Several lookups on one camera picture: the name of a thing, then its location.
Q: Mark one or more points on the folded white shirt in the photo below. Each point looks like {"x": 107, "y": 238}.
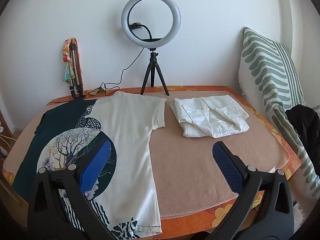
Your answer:
{"x": 212, "y": 115}

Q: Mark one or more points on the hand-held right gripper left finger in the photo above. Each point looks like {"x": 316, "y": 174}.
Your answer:
{"x": 96, "y": 165}

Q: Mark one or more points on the small black tripod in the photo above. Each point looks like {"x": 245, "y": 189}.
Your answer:
{"x": 153, "y": 62}

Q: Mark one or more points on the teal and white printed t-shirt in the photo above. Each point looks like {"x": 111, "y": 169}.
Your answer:
{"x": 130, "y": 130}

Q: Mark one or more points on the black cloth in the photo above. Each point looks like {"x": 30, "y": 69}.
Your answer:
{"x": 305, "y": 125}

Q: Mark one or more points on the folded grey tripod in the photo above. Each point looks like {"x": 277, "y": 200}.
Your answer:
{"x": 78, "y": 80}

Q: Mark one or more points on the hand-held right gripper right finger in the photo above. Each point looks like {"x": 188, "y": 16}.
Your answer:
{"x": 226, "y": 165}

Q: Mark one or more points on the orange floral sheet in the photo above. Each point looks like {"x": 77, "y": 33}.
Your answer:
{"x": 225, "y": 220}

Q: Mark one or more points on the small colourful cloth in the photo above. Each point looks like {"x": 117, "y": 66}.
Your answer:
{"x": 98, "y": 90}

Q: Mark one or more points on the colourful knotted scarf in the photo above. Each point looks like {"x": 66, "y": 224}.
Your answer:
{"x": 67, "y": 57}

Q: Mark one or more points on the green striped white pillow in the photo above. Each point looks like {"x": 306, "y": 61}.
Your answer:
{"x": 265, "y": 62}

